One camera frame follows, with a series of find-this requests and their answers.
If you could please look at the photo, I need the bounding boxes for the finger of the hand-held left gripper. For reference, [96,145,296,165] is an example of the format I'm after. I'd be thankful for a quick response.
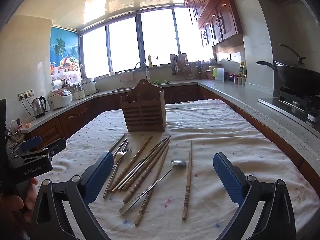
[32,137,67,159]
[7,135,42,155]

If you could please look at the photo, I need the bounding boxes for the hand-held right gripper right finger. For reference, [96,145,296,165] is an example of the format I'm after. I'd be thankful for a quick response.
[212,152,297,240]

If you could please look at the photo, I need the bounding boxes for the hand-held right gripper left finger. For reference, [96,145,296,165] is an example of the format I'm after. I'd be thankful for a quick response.
[30,151,118,240]

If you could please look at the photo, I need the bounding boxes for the metal fork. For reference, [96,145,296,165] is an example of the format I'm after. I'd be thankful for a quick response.
[103,149,132,199]

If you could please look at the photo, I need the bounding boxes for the wooden chopstick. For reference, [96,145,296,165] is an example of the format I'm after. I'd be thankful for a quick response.
[182,140,193,220]
[108,132,127,153]
[134,145,170,225]
[123,141,171,204]
[122,135,172,191]
[109,135,153,192]

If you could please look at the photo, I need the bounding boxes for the metal spoon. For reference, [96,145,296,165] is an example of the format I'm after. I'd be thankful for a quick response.
[119,159,187,215]

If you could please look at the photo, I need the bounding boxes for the wooden utensil holder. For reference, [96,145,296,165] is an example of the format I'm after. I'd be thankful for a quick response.
[120,79,167,133]

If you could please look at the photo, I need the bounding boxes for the person's left hand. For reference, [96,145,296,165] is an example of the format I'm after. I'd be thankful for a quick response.
[0,177,39,240]

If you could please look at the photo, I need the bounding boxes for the brown wooden base cabinets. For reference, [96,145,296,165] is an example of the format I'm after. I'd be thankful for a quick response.
[24,84,320,190]

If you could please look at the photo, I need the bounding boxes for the steel electric kettle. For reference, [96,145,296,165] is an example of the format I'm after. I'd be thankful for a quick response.
[32,96,47,119]

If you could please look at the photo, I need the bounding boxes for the white floral tablecloth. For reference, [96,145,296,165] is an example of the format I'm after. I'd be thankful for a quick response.
[32,99,320,240]

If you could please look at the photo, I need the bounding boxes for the white pink rice cooker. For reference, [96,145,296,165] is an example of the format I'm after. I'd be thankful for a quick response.
[47,89,73,110]

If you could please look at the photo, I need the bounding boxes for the small white appliance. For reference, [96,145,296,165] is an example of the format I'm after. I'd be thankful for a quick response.
[74,84,85,100]

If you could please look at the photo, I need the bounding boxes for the white electric cooking pot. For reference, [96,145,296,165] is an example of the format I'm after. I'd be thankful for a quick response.
[80,77,97,96]

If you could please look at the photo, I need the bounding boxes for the grey speckled kitchen countertop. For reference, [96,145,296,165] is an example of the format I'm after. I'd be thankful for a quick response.
[21,79,320,170]

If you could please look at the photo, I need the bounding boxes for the white hanging towel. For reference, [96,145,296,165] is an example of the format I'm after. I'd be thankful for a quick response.
[120,71,134,82]

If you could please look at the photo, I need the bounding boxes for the gas stove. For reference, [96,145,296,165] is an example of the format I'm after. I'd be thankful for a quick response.
[257,87,320,128]

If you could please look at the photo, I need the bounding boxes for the white pitcher green lid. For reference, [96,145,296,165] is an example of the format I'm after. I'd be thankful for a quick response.
[212,68,225,80]

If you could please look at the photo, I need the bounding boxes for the curved sink faucet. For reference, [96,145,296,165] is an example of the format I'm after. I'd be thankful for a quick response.
[135,61,150,82]

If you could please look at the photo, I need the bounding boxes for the black wok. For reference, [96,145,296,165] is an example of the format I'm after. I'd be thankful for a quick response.
[256,44,320,97]

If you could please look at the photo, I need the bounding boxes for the large kitchen window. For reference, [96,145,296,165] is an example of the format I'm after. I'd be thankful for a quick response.
[79,7,215,79]

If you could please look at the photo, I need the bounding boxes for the dish drying rack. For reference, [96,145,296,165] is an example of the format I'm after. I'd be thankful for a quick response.
[170,53,193,77]

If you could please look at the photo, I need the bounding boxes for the tangled cables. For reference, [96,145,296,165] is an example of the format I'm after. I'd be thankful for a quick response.
[5,119,25,143]

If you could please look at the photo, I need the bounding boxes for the tropical fruit wall poster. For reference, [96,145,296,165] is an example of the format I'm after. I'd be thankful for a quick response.
[50,27,83,80]

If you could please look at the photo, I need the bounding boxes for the brown wooden wall cabinets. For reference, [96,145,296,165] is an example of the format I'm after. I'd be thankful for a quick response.
[185,0,244,48]

